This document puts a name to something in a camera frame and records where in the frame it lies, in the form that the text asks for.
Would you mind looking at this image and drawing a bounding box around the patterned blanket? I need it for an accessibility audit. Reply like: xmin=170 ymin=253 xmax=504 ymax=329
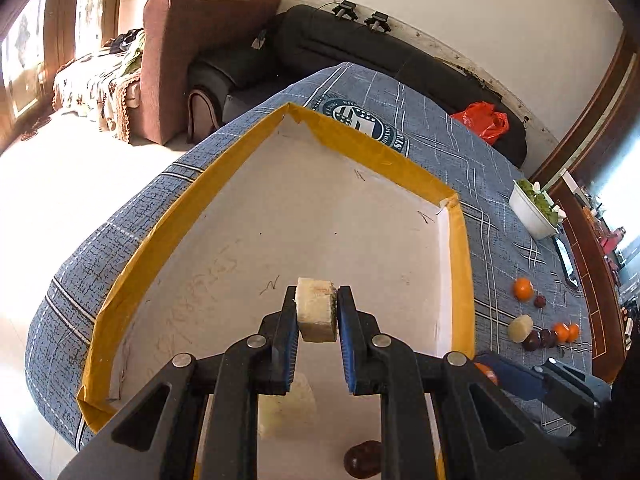
xmin=51 ymin=50 xmax=143 ymax=143

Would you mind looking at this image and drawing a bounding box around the wooden framed window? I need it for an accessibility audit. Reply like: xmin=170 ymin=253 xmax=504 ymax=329
xmin=530 ymin=30 xmax=640 ymax=196

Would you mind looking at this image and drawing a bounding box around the yellow-taped cardboard tray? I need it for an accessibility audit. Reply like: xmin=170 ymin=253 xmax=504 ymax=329
xmin=76 ymin=101 xmax=476 ymax=480

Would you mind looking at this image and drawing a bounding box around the wooden framed glass door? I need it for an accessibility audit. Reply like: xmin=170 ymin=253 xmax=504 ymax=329
xmin=0 ymin=0 xmax=126 ymax=156

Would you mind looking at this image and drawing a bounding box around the peeled banana piece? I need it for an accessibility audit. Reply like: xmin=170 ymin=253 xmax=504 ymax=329
xmin=257 ymin=375 xmax=320 ymax=438
xmin=508 ymin=315 xmax=534 ymax=344
xmin=295 ymin=276 xmax=340 ymax=344

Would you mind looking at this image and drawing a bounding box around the blue plaid tablecloth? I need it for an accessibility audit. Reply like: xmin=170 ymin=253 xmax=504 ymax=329
xmin=25 ymin=61 xmax=593 ymax=453

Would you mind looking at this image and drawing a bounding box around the red plastic bag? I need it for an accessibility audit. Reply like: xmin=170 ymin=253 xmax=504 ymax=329
xmin=450 ymin=101 xmax=510 ymax=146

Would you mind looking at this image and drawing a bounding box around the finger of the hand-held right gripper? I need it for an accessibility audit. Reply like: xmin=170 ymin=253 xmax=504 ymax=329
xmin=474 ymin=351 xmax=548 ymax=403

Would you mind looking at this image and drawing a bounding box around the black smartphone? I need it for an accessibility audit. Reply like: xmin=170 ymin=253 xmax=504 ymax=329
xmin=552 ymin=235 xmax=580 ymax=288

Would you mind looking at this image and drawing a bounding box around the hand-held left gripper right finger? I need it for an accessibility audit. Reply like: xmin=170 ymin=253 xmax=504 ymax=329
xmin=336 ymin=285 xmax=583 ymax=480

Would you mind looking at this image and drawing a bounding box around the black sofa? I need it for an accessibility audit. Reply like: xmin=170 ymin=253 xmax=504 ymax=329
xmin=186 ymin=4 xmax=528 ymax=168

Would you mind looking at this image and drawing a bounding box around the wooden cabinet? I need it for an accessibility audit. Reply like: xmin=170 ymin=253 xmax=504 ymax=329
xmin=547 ymin=170 xmax=640 ymax=383

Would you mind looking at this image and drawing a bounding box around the white bowl of greens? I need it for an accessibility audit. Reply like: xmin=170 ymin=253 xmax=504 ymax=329
xmin=508 ymin=179 xmax=567 ymax=241

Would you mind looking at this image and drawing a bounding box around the dark cloth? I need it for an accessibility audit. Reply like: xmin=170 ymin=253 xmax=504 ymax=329
xmin=102 ymin=30 xmax=146 ymax=56

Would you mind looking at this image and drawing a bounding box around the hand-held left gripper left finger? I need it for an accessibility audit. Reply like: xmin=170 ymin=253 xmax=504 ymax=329
xmin=57 ymin=285 xmax=301 ymax=480

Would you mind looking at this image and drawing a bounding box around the brown armchair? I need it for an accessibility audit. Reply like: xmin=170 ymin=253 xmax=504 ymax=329
xmin=141 ymin=0 xmax=282 ymax=147

